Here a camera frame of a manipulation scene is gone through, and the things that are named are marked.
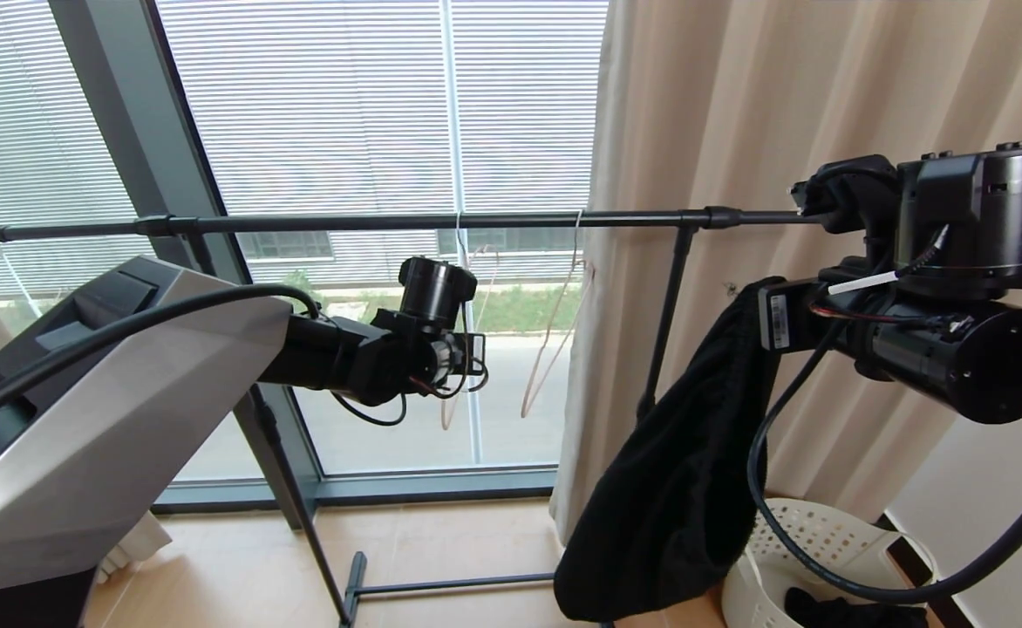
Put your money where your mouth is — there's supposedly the pink clothes hanger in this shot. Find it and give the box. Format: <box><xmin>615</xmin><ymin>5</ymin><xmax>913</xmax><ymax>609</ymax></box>
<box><xmin>520</xmin><ymin>208</ymin><xmax>597</xmax><ymax>420</ymax></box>
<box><xmin>439</xmin><ymin>212</ymin><xmax>503</xmax><ymax>431</ymax></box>

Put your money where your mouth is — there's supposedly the black clothes rack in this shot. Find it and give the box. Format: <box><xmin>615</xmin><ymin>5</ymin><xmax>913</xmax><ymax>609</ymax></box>
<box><xmin>0</xmin><ymin>207</ymin><xmax>826</xmax><ymax>628</ymax></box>

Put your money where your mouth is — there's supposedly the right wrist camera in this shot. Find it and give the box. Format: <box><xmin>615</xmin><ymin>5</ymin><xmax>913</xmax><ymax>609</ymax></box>
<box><xmin>790</xmin><ymin>155</ymin><xmax>900</xmax><ymax>235</ymax></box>

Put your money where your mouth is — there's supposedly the window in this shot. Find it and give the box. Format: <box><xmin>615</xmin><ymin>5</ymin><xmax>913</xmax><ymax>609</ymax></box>
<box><xmin>0</xmin><ymin>0</ymin><xmax>610</xmax><ymax>511</ymax></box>

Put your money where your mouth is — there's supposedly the white laundry basket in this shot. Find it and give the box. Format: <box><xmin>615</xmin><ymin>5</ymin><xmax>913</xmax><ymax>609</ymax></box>
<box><xmin>722</xmin><ymin>497</ymin><xmax>939</xmax><ymax>628</ymax></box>

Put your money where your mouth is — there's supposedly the black cable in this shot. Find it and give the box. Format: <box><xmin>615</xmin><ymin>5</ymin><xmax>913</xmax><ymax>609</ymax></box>
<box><xmin>0</xmin><ymin>283</ymin><xmax>320</xmax><ymax>437</ymax></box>
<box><xmin>746</xmin><ymin>349</ymin><xmax>1022</xmax><ymax>605</ymax></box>
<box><xmin>330</xmin><ymin>391</ymin><xmax>409</xmax><ymax>428</ymax></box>

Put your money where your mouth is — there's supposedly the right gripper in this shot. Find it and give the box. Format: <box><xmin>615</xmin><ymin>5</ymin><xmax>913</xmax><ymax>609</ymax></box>
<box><xmin>757</xmin><ymin>277</ymin><xmax>1022</xmax><ymax>426</ymax></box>

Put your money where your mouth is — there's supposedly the black garment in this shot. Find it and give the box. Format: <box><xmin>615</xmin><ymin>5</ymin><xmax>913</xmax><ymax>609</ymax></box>
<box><xmin>553</xmin><ymin>277</ymin><xmax>787</xmax><ymax>622</ymax></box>
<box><xmin>783</xmin><ymin>586</ymin><xmax>930</xmax><ymax>628</ymax></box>

